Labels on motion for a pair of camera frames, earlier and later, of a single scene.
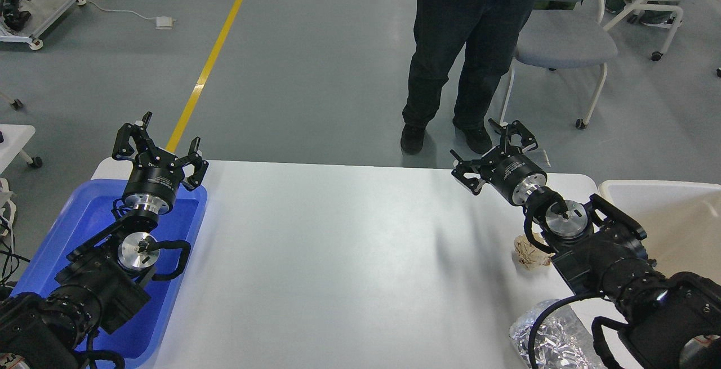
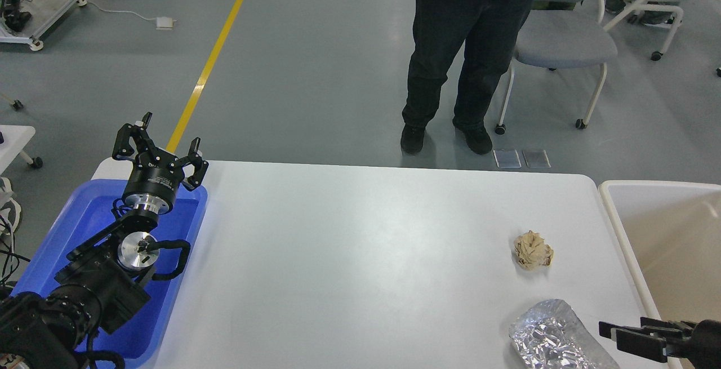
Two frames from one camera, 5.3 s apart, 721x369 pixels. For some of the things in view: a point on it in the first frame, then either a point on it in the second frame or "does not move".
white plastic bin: [681, 220] does not move
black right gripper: [512, 174] to [647, 341]
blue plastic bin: [85, 207] does not move
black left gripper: [156, 174] does not move
